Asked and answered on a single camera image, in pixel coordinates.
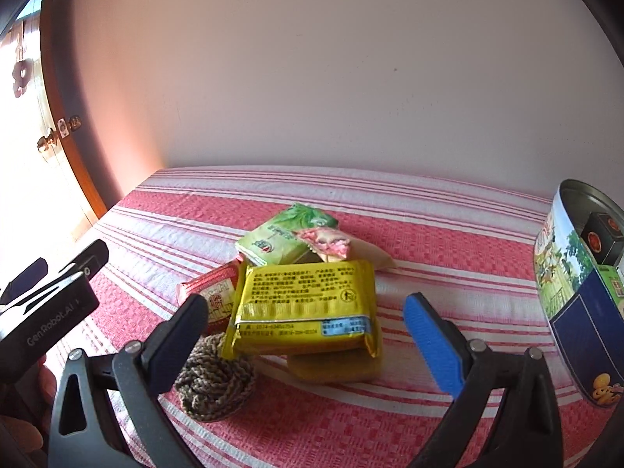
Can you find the yellow snack packet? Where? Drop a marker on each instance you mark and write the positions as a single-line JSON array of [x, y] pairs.
[[302, 307]]

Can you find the red white striped blanket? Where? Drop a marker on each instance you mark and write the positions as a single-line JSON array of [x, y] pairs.
[[438, 263]]

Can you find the black tin box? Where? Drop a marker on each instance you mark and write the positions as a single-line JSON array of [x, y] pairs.
[[602, 239]]

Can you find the red snack packet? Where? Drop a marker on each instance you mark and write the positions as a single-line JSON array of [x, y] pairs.
[[219, 292]]

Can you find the pink flower snack packet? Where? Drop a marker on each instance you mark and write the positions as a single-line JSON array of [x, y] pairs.
[[331, 243]]

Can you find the leaf print green tissue pack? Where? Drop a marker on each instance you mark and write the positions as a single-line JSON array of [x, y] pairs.
[[278, 239]]

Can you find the brass door knob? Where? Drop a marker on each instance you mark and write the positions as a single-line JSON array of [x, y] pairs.
[[48, 141]]

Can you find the round printed tin container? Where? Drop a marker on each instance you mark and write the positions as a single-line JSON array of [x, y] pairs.
[[575, 321]]

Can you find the person's left hand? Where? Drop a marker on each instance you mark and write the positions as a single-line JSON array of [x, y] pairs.
[[41, 382]]

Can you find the yellow sponge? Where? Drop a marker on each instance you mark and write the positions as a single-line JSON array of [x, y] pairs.
[[331, 368]]

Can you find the wooden door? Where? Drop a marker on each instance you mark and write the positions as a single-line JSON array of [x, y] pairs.
[[73, 165]]

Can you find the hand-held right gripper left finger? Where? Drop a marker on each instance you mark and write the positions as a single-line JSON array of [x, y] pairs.
[[175, 346]]

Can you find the brown hanging door decoration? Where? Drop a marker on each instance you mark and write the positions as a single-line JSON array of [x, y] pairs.
[[22, 75]]

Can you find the metal door latch plate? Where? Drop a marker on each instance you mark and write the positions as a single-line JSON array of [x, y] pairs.
[[68, 126]]

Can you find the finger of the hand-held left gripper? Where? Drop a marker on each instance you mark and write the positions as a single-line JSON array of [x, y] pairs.
[[90, 256], [27, 275]]

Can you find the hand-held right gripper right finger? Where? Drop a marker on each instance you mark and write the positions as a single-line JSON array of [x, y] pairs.
[[431, 341]]

